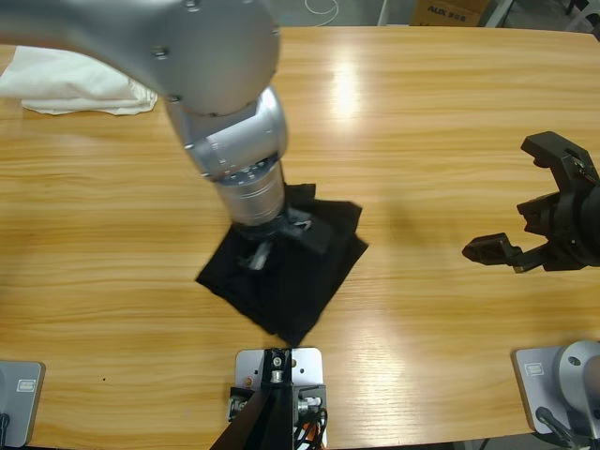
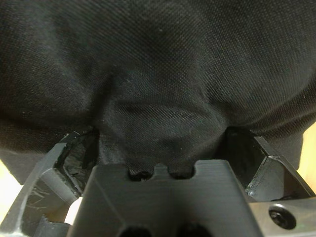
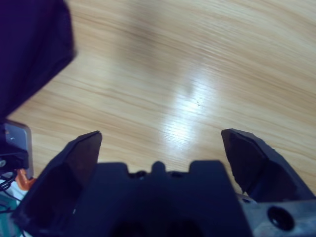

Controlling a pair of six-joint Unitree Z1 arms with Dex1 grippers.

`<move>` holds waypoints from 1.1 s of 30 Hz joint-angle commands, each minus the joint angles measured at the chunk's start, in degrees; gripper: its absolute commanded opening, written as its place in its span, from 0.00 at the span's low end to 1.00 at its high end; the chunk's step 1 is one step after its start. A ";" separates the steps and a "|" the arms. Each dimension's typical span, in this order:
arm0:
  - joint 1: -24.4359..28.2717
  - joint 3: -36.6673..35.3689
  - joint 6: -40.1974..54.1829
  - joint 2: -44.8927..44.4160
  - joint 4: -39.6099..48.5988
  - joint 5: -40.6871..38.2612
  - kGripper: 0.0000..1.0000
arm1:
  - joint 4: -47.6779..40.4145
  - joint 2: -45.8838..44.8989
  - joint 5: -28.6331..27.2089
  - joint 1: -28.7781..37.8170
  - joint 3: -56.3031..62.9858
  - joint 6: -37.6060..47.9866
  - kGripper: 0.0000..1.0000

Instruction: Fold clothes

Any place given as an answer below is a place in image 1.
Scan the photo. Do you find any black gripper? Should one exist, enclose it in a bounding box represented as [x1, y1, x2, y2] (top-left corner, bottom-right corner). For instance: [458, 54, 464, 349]
[232, 212, 295, 273]
[460, 184, 600, 275]

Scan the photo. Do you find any black Unitree polo shirt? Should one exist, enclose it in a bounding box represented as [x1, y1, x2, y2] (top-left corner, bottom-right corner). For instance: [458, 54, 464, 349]
[195, 183, 370, 349]

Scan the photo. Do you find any white cloth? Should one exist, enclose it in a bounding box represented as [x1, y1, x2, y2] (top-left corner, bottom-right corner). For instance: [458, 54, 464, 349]
[0, 45, 160, 116]

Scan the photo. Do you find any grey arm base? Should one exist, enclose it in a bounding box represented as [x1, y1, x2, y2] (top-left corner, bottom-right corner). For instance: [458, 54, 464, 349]
[511, 339, 600, 437]
[0, 359, 47, 449]

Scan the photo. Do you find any silver connector plug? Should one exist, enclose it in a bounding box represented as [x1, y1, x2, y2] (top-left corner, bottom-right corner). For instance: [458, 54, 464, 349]
[227, 395, 250, 422]
[297, 396, 324, 416]

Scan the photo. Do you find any grey metal leg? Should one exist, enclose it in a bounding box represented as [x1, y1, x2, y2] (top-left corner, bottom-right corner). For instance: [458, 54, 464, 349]
[482, 0, 512, 28]

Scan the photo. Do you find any AUX cardboard box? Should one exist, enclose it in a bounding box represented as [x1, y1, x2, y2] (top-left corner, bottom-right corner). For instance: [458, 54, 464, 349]
[410, 0, 484, 27]

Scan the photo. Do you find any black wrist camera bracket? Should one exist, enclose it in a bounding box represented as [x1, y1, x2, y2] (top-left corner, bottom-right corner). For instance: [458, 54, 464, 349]
[520, 131, 600, 194]
[289, 209, 333, 258]

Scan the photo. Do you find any white mount block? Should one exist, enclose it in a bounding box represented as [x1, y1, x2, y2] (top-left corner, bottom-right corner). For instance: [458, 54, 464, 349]
[233, 346, 328, 450]

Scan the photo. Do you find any black cable at mount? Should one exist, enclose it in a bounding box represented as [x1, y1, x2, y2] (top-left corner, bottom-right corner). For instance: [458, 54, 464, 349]
[292, 406, 330, 450]

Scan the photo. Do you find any dark camera post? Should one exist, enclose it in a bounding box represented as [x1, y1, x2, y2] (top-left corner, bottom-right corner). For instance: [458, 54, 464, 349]
[208, 346, 295, 450]

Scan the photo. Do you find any orange cable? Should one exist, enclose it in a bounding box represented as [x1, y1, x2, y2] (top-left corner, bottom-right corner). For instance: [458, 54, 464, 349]
[293, 418, 329, 450]

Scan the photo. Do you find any white floor cable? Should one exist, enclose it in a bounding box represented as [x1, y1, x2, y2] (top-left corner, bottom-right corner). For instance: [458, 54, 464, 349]
[304, 0, 339, 23]

